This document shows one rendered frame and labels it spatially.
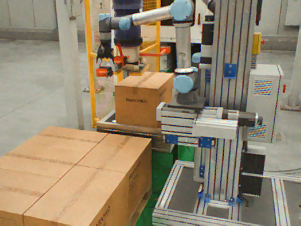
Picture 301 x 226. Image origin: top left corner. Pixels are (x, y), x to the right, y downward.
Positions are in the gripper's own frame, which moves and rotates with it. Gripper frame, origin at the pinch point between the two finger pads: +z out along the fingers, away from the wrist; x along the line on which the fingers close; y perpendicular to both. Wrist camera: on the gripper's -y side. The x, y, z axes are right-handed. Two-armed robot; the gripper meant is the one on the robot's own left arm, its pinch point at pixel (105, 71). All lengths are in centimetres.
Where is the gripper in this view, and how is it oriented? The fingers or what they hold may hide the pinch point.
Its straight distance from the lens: 215.3
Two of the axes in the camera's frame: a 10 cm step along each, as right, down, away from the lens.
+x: -9.8, -0.7, 1.7
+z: 0.0, 9.4, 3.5
